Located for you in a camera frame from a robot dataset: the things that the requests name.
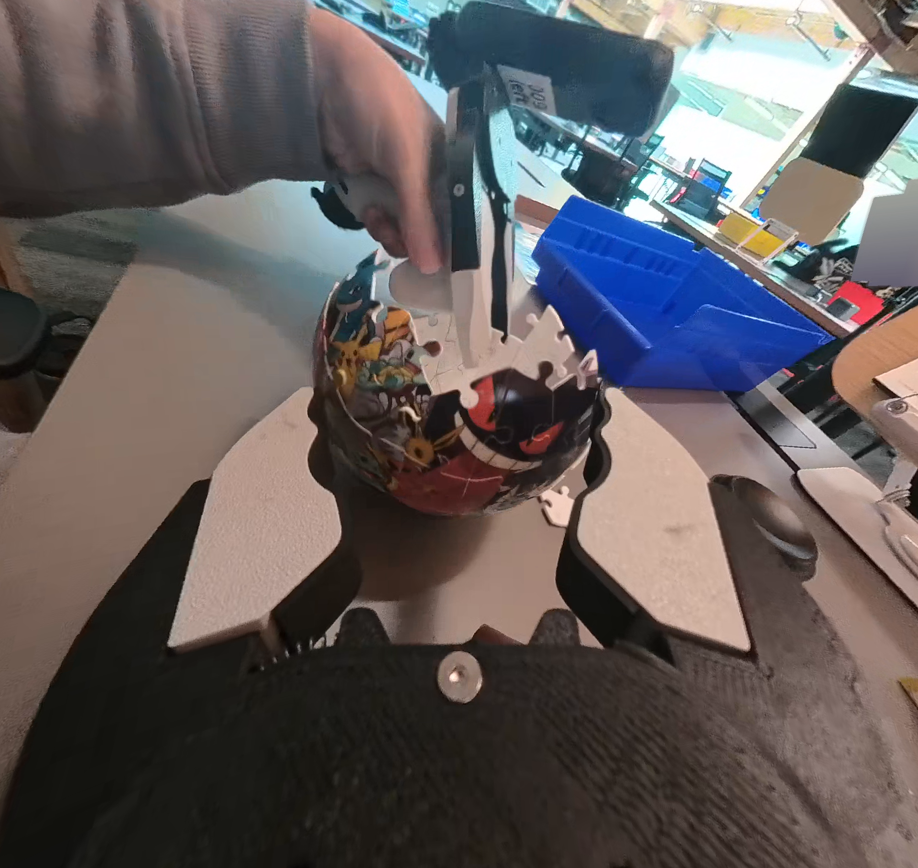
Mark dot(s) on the curved white puzzle piece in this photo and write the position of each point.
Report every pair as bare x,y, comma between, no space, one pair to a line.
556,508

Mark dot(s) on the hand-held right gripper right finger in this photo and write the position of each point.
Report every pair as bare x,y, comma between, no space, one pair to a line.
652,524

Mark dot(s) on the yellow box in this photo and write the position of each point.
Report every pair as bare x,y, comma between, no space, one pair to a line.
746,233

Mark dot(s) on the printed instruction sheet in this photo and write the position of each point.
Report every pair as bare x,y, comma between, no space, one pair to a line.
900,380

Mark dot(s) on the wooden board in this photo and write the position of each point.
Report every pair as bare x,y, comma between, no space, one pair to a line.
860,366

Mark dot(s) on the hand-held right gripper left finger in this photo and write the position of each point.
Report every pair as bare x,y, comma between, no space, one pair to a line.
258,524

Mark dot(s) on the white puzzle ball half shell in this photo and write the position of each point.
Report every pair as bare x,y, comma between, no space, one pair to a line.
502,423

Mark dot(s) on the white stand base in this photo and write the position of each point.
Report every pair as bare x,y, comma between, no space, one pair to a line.
846,509

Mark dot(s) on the black dome stand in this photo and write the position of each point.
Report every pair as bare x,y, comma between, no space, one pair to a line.
760,524

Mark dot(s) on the person's left hand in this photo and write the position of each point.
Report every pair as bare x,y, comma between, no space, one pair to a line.
387,129

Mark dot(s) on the blue plastic bin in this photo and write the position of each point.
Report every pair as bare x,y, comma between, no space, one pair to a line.
645,294

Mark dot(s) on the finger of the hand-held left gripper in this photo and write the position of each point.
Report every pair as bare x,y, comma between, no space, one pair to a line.
502,287
473,323

